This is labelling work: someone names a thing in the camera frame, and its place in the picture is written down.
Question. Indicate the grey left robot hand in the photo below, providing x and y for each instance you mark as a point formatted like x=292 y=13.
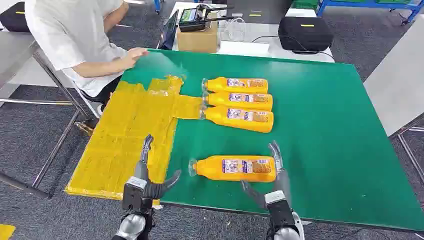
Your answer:
x=143 y=172

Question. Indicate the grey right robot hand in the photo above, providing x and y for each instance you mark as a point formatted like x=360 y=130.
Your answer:
x=283 y=185

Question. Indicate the orange detergent bottle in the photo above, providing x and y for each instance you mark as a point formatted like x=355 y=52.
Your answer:
x=242 y=101
x=238 y=169
x=238 y=85
x=242 y=119

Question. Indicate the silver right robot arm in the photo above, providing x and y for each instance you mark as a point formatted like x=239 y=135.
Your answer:
x=286 y=233

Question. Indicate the yellow plastic sheet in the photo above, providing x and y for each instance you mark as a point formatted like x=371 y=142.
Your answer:
x=126 y=132

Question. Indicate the green table mat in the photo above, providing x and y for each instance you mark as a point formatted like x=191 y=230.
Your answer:
x=314 y=132

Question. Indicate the black stool seat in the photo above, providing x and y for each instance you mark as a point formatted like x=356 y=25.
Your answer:
x=106 y=92

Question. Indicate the person's hand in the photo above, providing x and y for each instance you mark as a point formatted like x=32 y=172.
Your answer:
x=136 y=54

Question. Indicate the white side table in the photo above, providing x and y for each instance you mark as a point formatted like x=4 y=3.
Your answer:
x=275 y=46

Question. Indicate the flat white box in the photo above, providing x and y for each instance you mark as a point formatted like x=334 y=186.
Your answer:
x=243 y=48

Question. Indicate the brown cardboard box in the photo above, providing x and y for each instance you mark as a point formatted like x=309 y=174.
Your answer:
x=197 y=39

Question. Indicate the dark open laptop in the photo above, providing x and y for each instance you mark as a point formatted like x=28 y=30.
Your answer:
x=169 y=31

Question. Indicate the black case with yellow mark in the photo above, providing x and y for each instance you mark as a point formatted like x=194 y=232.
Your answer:
x=304 y=34
x=13 y=18

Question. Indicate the person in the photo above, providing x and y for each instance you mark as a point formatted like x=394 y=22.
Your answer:
x=73 y=36

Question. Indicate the grey table with metal legs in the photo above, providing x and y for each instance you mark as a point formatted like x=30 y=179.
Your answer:
x=397 y=82

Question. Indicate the black remote controller with antennas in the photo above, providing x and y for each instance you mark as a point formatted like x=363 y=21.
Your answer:
x=193 y=20

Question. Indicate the clear plastic bag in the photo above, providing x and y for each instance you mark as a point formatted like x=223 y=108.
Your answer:
x=233 y=30

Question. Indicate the steel table with legs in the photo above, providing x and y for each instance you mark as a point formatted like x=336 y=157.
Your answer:
x=16 y=53

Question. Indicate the dark grey case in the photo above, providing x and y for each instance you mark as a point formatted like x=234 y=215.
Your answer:
x=258 y=8

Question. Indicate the green crate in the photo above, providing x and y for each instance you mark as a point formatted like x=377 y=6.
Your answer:
x=304 y=4

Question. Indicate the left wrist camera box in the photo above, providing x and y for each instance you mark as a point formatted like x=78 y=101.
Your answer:
x=134 y=195

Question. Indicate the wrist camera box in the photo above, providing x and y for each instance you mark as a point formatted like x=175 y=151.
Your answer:
x=280 y=210
x=134 y=195

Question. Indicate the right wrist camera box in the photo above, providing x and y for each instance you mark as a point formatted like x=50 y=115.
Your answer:
x=280 y=210

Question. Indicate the blue metal frame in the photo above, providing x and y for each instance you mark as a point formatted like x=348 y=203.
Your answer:
x=364 y=4

